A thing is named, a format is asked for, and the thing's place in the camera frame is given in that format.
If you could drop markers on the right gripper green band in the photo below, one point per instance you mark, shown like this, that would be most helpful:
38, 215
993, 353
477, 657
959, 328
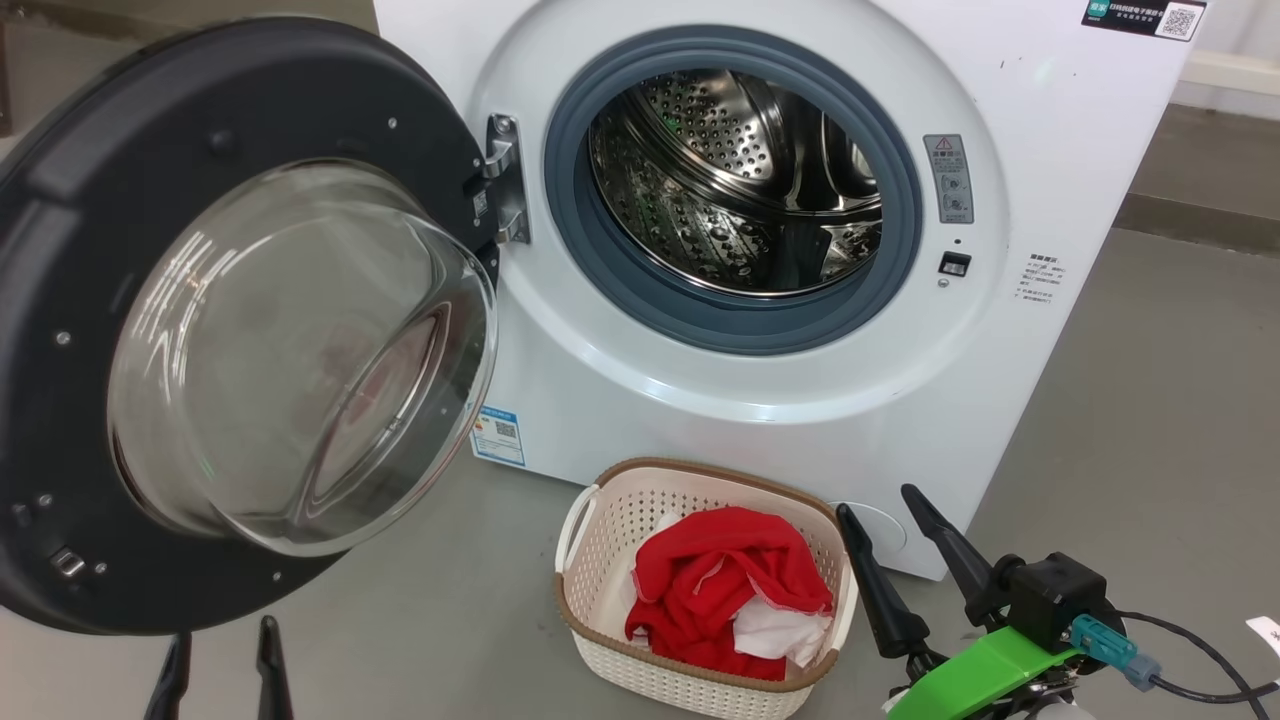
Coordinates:
980, 675

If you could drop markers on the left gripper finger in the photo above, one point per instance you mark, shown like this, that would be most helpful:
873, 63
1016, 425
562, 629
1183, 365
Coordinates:
172, 680
272, 670

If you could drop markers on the red and white garment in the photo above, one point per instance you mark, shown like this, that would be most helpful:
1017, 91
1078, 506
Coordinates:
720, 560

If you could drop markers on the black round washer door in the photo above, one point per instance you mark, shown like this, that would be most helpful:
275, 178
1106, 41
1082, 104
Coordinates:
250, 100

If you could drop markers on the white front-load washing machine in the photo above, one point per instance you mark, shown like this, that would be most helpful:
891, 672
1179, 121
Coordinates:
1000, 420

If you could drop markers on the cream basket with brown rim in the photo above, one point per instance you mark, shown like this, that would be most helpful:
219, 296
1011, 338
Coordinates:
610, 530

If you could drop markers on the stainless steel washer drum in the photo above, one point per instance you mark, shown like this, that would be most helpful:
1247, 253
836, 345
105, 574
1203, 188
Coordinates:
720, 130

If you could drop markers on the metal door hinge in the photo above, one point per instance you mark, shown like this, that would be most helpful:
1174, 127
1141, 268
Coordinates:
508, 180

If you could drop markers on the round white filter cover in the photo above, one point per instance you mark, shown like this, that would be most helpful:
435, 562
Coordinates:
885, 525

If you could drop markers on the blue energy label sticker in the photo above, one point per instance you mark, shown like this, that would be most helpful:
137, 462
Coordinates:
498, 437

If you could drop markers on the grey warning label sticker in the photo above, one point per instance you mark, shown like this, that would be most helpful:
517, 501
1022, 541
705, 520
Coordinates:
948, 180

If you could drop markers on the dark QR code sticker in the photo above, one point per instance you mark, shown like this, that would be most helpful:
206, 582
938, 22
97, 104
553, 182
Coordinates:
1140, 18

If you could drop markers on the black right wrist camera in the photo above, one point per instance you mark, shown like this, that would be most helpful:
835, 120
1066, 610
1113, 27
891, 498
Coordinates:
1055, 595

